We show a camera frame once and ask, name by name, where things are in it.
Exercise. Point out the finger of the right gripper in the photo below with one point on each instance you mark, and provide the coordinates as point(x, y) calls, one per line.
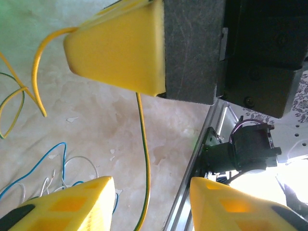
point(125, 53)
point(130, 3)

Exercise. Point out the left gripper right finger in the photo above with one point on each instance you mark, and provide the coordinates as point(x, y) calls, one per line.
point(231, 211)

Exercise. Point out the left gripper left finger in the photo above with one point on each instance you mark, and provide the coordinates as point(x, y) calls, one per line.
point(72, 207)

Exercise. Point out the pile of rubber bands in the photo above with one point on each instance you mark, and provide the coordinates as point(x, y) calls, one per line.
point(44, 185)

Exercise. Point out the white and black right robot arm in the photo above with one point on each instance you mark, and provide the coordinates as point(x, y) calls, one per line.
point(250, 149)

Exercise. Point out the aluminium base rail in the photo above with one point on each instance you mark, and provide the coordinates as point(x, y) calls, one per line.
point(191, 168)

